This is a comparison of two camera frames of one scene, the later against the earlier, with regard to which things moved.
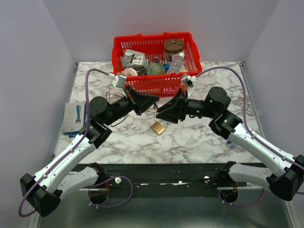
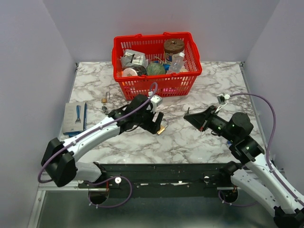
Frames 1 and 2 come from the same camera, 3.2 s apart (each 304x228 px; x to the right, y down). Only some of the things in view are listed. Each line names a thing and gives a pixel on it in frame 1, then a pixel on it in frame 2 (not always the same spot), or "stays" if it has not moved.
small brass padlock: (106, 95) stays
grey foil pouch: (133, 57) stays
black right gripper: (180, 103) -> (201, 119)
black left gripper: (140, 101) -> (151, 126)
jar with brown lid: (172, 46) stays
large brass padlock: (157, 127) stays
